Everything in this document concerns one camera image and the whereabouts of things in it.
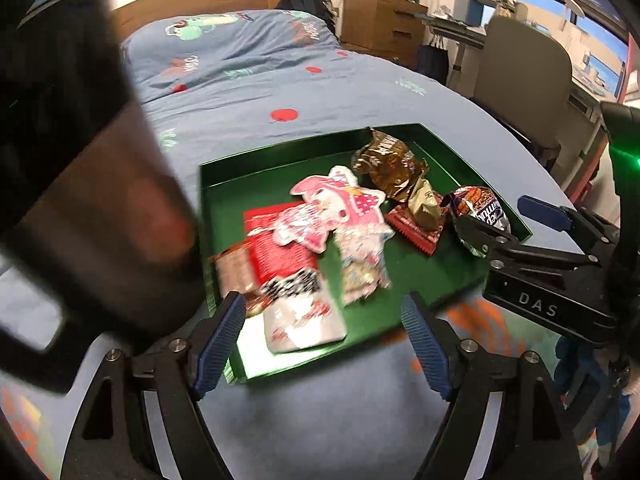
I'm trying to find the white desk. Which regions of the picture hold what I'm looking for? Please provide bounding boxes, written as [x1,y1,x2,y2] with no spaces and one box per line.
[425,10,621,126]

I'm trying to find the wooden drawer cabinet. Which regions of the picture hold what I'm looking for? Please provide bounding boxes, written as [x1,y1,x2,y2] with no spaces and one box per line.
[341,0,430,66]

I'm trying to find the black electric kettle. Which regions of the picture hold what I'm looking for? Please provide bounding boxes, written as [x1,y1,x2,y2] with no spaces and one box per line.
[0,0,203,393]

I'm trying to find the brown snack packet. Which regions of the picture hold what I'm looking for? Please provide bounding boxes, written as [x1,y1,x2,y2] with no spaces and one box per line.
[351,128,430,201]

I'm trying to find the grey chair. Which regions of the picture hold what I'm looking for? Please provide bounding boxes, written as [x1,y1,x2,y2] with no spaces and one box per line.
[472,14,573,161]

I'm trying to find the clear nut packet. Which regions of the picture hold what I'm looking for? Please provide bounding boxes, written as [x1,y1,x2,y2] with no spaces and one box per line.
[334,222,393,307]

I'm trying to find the small red bar packet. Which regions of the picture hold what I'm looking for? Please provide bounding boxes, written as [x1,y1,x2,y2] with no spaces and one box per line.
[209,241,261,316]

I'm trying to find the white desk lamp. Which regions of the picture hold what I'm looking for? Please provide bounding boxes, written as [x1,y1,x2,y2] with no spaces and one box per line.
[564,0,589,26]

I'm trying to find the dark blue paper bag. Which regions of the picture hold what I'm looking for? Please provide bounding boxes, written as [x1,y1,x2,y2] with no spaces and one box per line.
[417,45,449,83]

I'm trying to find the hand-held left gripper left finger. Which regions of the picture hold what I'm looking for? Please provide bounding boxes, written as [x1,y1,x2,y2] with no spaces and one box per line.
[62,291,247,480]

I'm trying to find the gold candy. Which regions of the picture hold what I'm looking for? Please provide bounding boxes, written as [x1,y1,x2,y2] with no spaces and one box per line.
[407,178,446,231]

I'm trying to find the blue printed blanket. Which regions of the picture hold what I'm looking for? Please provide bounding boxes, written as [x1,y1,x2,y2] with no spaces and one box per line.
[0,9,601,480]

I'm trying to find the green tray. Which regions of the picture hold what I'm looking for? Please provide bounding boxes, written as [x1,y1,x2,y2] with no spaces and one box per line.
[199,122,532,385]

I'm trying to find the white brown cookie packet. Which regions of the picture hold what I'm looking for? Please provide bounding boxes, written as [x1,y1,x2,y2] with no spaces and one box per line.
[446,186,512,248]

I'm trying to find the black backpack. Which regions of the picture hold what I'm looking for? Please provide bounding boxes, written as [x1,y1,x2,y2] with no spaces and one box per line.
[274,0,337,36]

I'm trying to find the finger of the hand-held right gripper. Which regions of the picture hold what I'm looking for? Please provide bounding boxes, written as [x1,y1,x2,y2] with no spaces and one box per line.
[454,216,602,272]
[517,196,621,261]

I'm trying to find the wooden headboard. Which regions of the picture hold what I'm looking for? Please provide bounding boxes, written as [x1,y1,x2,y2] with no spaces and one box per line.
[107,0,286,41]

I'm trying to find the pink cartoon snack packet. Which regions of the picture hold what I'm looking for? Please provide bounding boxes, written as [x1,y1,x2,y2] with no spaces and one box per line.
[274,166,387,253]

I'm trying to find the dark red snack packet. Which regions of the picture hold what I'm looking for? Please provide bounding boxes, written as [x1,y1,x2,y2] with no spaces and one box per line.
[385,195,448,255]

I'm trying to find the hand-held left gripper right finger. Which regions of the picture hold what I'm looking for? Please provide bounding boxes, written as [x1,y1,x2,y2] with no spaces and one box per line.
[400,292,583,480]

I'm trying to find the long red snack packet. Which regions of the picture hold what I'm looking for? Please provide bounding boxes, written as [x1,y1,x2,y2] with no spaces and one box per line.
[243,202,347,355]

